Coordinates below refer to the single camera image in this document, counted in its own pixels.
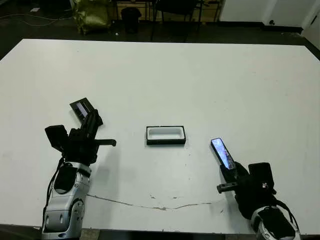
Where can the black trash bin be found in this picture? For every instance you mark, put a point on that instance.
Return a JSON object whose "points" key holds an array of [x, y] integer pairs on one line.
{"points": [[130, 20]]}

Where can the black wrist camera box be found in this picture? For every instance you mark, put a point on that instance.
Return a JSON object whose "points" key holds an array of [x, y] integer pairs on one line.
{"points": [[56, 136], [261, 177]]}

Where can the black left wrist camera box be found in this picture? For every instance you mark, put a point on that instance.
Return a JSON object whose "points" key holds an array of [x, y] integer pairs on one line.
{"points": [[56, 136]]}

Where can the white paper sheet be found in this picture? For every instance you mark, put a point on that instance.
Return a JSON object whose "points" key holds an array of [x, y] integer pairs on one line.
{"points": [[35, 10]]}

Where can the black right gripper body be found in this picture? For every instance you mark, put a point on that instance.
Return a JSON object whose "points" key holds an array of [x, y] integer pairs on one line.
{"points": [[250, 202]]}

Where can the black chair caster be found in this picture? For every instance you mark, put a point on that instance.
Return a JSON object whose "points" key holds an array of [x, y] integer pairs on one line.
{"points": [[272, 22]]}

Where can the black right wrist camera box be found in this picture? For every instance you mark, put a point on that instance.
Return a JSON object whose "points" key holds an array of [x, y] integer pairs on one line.
{"points": [[261, 177]]}

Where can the yellow green plastic bag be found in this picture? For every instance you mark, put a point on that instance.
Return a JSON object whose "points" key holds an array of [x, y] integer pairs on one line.
{"points": [[91, 16]]}

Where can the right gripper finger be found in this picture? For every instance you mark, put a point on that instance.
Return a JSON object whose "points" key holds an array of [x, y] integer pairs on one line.
{"points": [[229, 176], [242, 172]]}

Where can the black printed box lid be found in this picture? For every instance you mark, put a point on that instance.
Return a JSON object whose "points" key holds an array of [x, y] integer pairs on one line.
{"points": [[80, 107]]}

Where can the white door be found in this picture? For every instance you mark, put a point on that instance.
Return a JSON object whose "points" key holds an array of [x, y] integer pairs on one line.
{"points": [[312, 27]]}

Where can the black mesh office chair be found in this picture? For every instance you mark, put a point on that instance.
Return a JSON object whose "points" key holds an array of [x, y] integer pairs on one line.
{"points": [[176, 7]]}

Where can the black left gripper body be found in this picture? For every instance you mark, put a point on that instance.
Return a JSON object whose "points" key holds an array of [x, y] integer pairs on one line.
{"points": [[80, 150]]}

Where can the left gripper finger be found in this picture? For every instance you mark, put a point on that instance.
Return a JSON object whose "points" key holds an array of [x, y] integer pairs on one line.
{"points": [[95, 122], [87, 125]]}

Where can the black box white insert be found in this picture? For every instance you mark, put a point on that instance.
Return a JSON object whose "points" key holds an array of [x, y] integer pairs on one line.
{"points": [[163, 133]]}

